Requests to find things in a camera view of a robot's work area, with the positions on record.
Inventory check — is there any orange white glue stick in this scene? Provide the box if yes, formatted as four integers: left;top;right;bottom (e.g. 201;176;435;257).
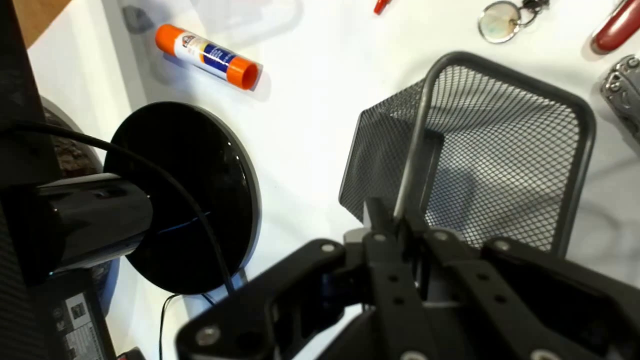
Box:
153;23;263;93

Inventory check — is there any red pocket knife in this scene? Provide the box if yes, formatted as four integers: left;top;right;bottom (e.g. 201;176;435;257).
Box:
588;0;640;56

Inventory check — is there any round wood slab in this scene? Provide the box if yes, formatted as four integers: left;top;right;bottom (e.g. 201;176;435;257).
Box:
36;96;92;178

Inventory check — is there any dark mesh bin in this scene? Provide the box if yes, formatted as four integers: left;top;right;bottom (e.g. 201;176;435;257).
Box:
338;51;598;261

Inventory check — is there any grey multitool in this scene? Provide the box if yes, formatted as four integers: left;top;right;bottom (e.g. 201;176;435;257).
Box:
598;55;640;146

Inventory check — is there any black round monitor stand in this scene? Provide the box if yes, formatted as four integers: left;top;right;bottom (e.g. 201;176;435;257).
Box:
0;100;263;298

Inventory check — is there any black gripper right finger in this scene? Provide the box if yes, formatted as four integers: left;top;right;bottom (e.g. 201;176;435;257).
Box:
402;223;640;360

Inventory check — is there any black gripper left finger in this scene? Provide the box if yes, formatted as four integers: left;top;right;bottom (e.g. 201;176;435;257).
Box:
176;196;435;360

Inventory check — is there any thin black cable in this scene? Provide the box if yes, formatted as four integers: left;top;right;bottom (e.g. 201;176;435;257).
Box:
0;125;242;360

